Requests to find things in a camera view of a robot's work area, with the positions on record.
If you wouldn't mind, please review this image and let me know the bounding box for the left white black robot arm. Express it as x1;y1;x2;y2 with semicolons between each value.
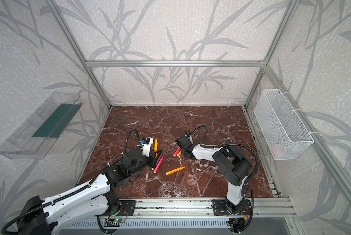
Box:
16;149;162;235

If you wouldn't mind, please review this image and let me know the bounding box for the purple highlighter pen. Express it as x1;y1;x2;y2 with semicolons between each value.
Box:
155;154;163;168

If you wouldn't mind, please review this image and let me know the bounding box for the translucent pen cap lowest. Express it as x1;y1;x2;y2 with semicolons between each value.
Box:
188;179;197;186

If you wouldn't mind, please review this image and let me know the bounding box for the pink highlighter beside purple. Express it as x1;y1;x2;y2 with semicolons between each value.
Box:
154;156;164;173

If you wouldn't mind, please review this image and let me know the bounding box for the pink highlighter upper pair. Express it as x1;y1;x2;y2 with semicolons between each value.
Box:
173;148;181;156

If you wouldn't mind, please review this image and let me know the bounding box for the small green circuit board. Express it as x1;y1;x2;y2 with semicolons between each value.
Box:
105;218;125;227

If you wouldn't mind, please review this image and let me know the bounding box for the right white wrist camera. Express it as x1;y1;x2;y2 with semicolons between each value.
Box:
185;131;191;139

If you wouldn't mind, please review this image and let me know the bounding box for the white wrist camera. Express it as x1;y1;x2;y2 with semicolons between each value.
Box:
138;137;154;157
185;131;191;139

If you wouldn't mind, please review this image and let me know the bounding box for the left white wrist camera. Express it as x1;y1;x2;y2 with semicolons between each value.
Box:
138;137;154;157

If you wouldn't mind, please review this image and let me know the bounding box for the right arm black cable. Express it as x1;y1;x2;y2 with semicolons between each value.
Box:
189;125;260;189

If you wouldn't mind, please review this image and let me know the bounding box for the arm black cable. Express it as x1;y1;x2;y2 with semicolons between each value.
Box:
1;129;142;235
189;125;260;189

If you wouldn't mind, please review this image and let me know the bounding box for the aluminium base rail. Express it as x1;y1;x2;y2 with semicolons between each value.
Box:
47;197;297;219

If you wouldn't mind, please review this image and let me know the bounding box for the aluminium frame crossbar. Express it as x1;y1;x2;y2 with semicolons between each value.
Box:
84;60;265;67

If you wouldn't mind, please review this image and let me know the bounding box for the white wire mesh basket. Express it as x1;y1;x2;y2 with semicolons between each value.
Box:
254;89;314;161

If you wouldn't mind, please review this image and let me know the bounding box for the clear plastic wall tray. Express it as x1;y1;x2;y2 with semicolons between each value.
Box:
0;92;83;160

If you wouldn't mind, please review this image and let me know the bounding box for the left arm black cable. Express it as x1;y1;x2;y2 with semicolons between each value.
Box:
1;129;142;235

